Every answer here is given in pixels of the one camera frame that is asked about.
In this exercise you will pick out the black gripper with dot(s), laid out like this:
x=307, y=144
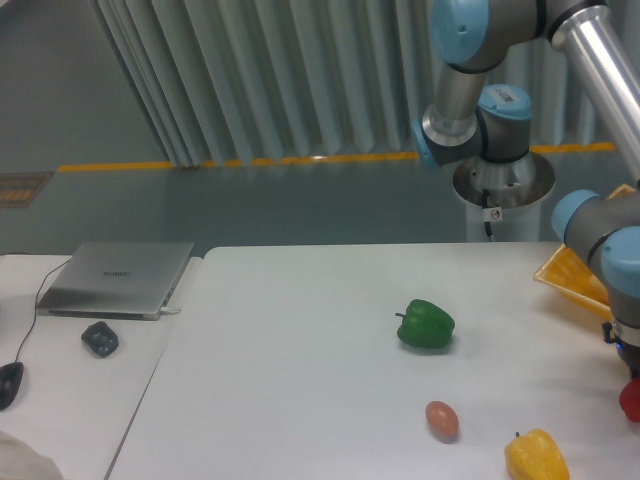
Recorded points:
x=628, y=353

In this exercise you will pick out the red bell pepper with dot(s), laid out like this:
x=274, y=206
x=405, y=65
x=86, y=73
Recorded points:
x=629, y=400

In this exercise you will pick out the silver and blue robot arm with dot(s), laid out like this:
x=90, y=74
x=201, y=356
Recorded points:
x=484, y=130

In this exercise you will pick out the yellow woven basket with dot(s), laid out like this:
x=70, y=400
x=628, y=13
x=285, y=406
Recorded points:
x=565, y=275

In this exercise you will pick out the yellow bell pepper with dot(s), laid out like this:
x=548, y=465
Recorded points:
x=535, y=455

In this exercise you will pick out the brown egg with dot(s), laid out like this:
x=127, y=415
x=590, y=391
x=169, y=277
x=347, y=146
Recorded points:
x=442, y=421

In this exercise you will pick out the green bell pepper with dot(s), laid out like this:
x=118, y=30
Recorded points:
x=425, y=325

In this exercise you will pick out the yellow floor tape line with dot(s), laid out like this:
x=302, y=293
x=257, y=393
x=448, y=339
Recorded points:
x=314, y=160

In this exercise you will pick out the grey pleated curtain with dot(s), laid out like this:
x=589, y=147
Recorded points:
x=223, y=80

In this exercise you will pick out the silver laptop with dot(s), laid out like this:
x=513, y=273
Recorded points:
x=117, y=280

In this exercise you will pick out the small black device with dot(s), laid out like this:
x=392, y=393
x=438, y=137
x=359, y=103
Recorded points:
x=101, y=339

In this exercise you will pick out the black computer mouse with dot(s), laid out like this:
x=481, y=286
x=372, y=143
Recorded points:
x=11, y=376

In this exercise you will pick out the brown floor mat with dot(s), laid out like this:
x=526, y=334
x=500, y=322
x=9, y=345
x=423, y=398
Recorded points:
x=18, y=190

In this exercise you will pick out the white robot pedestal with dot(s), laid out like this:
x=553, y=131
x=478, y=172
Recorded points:
x=503, y=201

